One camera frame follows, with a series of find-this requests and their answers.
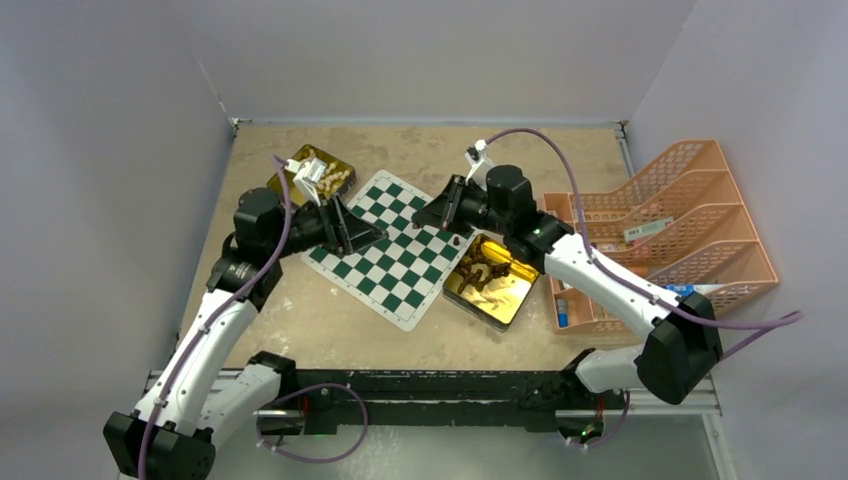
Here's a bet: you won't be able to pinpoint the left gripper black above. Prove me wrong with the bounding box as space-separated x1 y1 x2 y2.
267 192 387 259

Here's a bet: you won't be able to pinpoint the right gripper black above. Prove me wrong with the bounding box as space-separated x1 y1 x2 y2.
413 176 512 236

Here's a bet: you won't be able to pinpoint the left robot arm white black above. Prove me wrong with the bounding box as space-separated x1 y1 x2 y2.
103 187 388 479

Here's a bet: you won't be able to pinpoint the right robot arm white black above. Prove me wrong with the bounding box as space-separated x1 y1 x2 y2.
412 165 723 407

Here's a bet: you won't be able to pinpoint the white chess pieces pile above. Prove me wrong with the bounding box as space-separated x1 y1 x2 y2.
286 145 356 197

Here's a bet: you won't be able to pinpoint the green white chess mat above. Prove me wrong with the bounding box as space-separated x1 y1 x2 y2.
301 170 473 332

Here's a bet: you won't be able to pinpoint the brown chess pieces pile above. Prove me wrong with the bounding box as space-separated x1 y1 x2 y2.
455 243 512 295

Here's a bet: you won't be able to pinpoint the gold tin brown pieces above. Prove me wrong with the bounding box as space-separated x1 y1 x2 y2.
442 234 540 332

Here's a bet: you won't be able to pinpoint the blue capped tube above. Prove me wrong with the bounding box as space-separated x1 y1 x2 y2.
555 298 569 329

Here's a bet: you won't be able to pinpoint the white label card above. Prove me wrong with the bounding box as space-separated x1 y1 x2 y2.
623 216 674 243

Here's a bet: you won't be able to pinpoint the peach plastic file organizer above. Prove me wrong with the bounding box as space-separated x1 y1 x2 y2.
578 140 778 316

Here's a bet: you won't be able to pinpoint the blue box in organizer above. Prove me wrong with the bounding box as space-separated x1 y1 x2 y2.
664 283 724 297

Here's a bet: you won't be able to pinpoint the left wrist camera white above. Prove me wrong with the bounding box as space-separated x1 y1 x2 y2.
285 158 327 205

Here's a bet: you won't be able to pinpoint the black metal base frame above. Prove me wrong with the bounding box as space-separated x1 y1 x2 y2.
271 369 625 436

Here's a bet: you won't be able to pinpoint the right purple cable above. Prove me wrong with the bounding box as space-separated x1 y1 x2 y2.
483 127 806 362

